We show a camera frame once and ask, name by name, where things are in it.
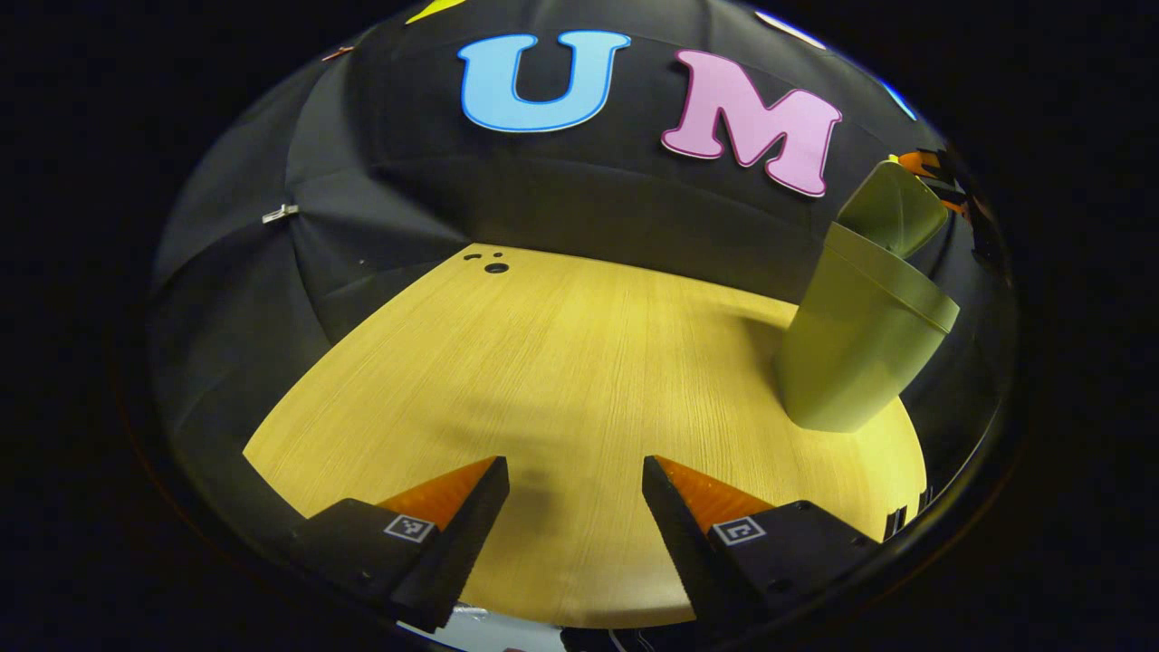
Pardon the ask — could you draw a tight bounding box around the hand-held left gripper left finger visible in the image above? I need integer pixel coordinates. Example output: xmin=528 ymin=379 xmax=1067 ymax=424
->
xmin=290 ymin=455 xmax=511 ymax=633

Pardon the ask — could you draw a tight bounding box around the pale green desktop garbage bin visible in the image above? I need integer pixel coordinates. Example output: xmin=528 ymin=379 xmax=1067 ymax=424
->
xmin=774 ymin=158 xmax=961 ymax=434

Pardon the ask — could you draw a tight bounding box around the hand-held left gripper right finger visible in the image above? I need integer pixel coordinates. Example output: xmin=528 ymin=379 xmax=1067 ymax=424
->
xmin=641 ymin=455 xmax=884 ymax=635

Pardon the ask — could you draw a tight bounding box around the wooden desktop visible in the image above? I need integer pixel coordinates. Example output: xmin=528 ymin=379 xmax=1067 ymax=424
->
xmin=243 ymin=243 xmax=929 ymax=630

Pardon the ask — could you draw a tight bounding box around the black backdrop cloth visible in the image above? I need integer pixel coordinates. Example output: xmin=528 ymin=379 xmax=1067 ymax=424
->
xmin=149 ymin=0 xmax=1020 ymax=544

